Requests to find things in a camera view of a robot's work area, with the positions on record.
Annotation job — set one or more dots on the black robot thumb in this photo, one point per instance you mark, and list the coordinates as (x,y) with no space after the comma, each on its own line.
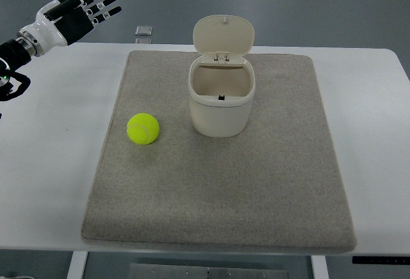
(62,9)

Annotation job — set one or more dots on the cream lidded plastic bin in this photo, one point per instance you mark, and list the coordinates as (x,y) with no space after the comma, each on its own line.
(221,82)

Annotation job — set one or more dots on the white right table leg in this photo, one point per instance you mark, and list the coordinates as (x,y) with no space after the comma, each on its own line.
(319,267)

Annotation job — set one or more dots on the white left table leg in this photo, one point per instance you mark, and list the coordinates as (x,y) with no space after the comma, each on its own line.
(77,265)

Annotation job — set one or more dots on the white table leg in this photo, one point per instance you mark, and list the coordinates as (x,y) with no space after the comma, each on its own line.
(77,265)
(319,267)

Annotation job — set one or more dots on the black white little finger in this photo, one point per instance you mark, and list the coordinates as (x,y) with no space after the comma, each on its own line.
(105,15)

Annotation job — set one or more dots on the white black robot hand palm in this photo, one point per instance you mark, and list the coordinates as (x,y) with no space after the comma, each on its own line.
(43,34)

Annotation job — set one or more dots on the beige fabric mat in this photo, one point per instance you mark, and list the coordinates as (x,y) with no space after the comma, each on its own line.
(276,186)

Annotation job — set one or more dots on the black table control panel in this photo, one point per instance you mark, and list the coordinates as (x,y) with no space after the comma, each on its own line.
(381,260)

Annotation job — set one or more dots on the yellow-green tennis ball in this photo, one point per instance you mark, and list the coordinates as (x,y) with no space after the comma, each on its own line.
(143,129)

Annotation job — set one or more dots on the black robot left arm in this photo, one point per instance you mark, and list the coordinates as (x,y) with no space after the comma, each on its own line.
(14,56)

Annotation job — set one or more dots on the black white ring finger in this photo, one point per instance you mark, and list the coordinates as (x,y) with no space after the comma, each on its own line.
(98,7)

